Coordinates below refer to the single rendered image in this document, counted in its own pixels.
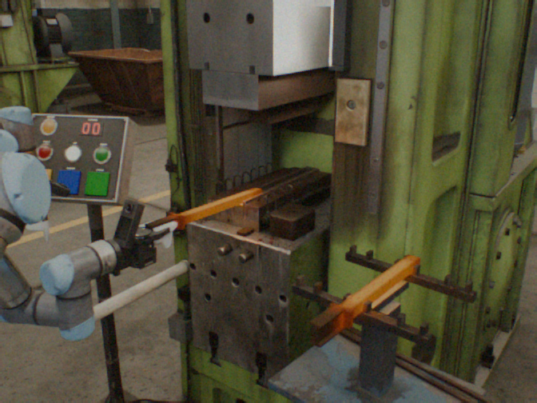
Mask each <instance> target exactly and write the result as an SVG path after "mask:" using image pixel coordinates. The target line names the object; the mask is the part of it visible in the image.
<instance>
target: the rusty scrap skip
mask: <svg viewBox="0 0 537 403"><path fill-rule="evenodd" d="M68 56H71V57H72V59H73V60H74V62H76V63H79V66H78V68H79V69H80V71H81V72H82V73H83V74H84V76H85V77H86V79H87V81H88V82H89V84H90V85H91V86H92V87H93V89H94V91H95V92H96V94H97V95H98V97H99V98H100V99H101V101H102V102H108V103H105V104H104V110H110V111H115V110H117V111H122V112H126V113H131V114H136V115H137V116H140V117H144V118H146V117H151V116H155V115H159V114H165V91H164V74H163V58H162V50H152V51H148V50H144V49H133V48H128V49H116V50H95V51H83V52H72V53H68ZM134 107H135V108H139V109H134Z"/></svg>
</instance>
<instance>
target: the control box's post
mask: <svg viewBox="0 0 537 403"><path fill-rule="evenodd" d="M86 206H87V213H88V220H89V229H90V236H91V243H94V242H96V241H100V240H105V236H104V228H103V227H104V224H103V216H102V209H101V205H88V204H86ZM96 283H97V296H98V297H99V298H101V299H106V298H107V297H110V296H111V294H110V287H109V274H108V273H106V274H104V275H102V276H100V277H97V278H96ZM101 331H102V337H103V344H104V351H105V359H106V360H108V361H113V360H114V359H116V358H117V346H116V338H115V331H114V323H113V313H111V314H109V315H107V316H105V317H103V318H102V319H101ZM105 364H106V369H107V378H108V385H109V395H110V396H113V403H117V396H118V395H120V396H121V383H120V375H119V368H118V360H117V361H115V362H114V363H113V364H107V362H106V363H105ZM121 398H122V397H121Z"/></svg>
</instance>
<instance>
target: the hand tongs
mask: <svg viewBox="0 0 537 403"><path fill-rule="evenodd" d="M339 335H341V336H343V337H345V338H347V339H348V340H350V341H352V342H354V343H356V344H357V345H359V346H360V340H361V331H360V330H358V329H356V328H354V327H351V328H350V329H348V328H346V327H344V330H342V331H341V332H340V333H339ZM396 356H397V357H398V358H400V359H402V360H404V361H406V362H408V363H410V364H412V365H414V366H416V367H418V368H420V369H422V370H423V371H425V372H427V373H430V374H431V375H432V376H434V377H437V378H439V379H440V380H442V381H445V382H446V383H448V384H449V385H452V386H454V387H456V388H457V389H459V390H461V391H463V392H465V393H467V394H469V395H470V396H472V397H474V398H476V399H478V400H480V401H482V402H483V403H495V402H494V401H491V400H489V399H487V398H486V397H484V396H482V395H480V394H478V393H476V392H474V391H472V390H470V389H469V388H467V387H465V386H463V385H461V384H459V383H457V382H455V381H453V380H452V379H450V378H448V377H445V376H444V375H442V374H440V373H437V372H436V371H435V370H433V369H430V368H428V367H427V366H425V365H422V364H420V363H419V362H418V361H415V360H413V359H411V358H410V357H407V356H405V355H403V354H401V353H398V352H396ZM396 364H397V365H398V366H400V367H401V368H403V369H406V370H407V371H408V372H410V373H413V374H415V375H416V376H417V377H420V378H422V379H423V380H425V381H427V382H429V383H431V384H432V385H434V386H436V387H438V388H439V389H442V390H443V391H445V392H447V393H449V394H451V395H452V396H454V397H456V398H458V399H460V400H461V401H463V402H465V403H477V402H475V401H473V400H471V399H469V398H467V397H465V396H464V395H462V394H460V393H457V392H456V391H455V390H453V389H450V388H448V387H447V386H446V385H443V384H441V383H439V382H438V381H436V380H434V379H432V378H430V377H428V376H427V375H425V374H423V373H421V372H419V371H418V370H416V369H413V368H412V367H410V366H409V365H406V364H404V363H403V362H401V361H399V360H397V359H396Z"/></svg>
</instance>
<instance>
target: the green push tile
mask: <svg viewBox="0 0 537 403"><path fill-rule="evenodd" d="M110 175H111V174H110V173H100V172H88V174H87V180H86V190H85V195H89V196H102V197H108V191H109V180H110Z"/></svg>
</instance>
